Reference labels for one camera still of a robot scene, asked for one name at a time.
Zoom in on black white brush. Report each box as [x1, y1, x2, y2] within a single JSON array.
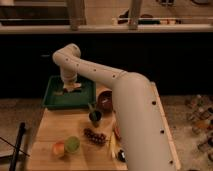
[[117, 149, 126, 163]]

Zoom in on green plastic tray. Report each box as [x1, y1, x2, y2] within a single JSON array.
[[43, 75, 96, 110]]

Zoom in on yellow corn cob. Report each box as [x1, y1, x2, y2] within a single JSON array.
[[109, 133, 116, 158]]

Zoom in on red-brown bowl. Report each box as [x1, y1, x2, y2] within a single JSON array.
[[97, 91, 113, 113]]

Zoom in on purple grape bunch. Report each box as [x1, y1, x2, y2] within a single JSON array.
[[84, 128, 106, 145]]

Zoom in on black tripod stand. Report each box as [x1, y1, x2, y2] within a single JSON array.
[[0, 122, 29, 171]]

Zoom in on orange peach fruit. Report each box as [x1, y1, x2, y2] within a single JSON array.
[[52, 141, 65, 158]]

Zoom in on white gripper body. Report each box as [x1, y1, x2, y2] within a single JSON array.
[[61, 70, 77, 87]]

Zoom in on green round fruit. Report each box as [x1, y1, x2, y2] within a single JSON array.
[[65, 136, 80, 153]]

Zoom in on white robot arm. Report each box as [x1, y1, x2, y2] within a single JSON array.
[[53, 44, 177, 171]]

